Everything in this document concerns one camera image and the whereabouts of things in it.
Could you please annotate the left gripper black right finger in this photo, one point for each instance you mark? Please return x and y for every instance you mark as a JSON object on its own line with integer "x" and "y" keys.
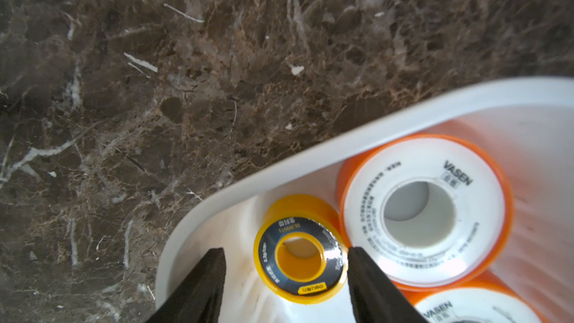
{"x": 374, "y": 297}

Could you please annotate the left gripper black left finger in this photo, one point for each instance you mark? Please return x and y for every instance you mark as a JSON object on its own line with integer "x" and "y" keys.
{"x": 199, "y": 297}

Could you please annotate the yellow black label tape roll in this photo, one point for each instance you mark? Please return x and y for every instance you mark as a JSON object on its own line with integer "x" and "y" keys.
{"x": 299, "y": 252}

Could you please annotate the orange white tape roll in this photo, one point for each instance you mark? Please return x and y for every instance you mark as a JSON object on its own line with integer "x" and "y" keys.
{"x": 483, "y": 299}
{"x": 432, "y": 211}

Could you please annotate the white plastic storage box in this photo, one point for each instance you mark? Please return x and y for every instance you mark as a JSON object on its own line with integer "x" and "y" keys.
{"x": 524, "y": 124}

